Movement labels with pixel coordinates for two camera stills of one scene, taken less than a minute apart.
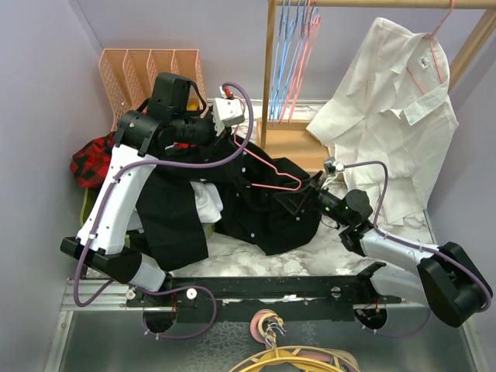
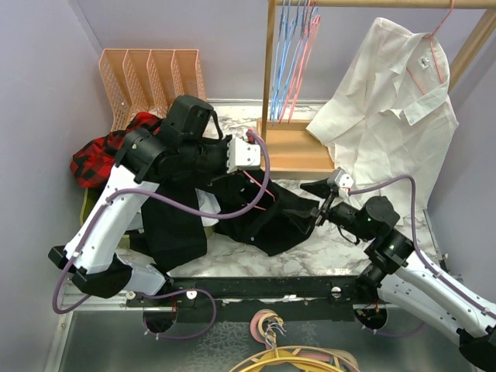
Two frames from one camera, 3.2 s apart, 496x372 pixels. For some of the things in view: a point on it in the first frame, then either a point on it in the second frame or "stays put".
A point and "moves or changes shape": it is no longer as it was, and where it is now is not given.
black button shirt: [232, 181] moves or changes shape
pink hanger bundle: [289, 105] stays put
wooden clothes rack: [287, 142] stays put
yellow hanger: [279, 356] stays put
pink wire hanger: [267, 186] -> [260, 186]
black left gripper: [212, 132] -> [223, 144]
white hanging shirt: [390, 105] stays put
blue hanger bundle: [295, 17] stays put
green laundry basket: [88, 198] stays put
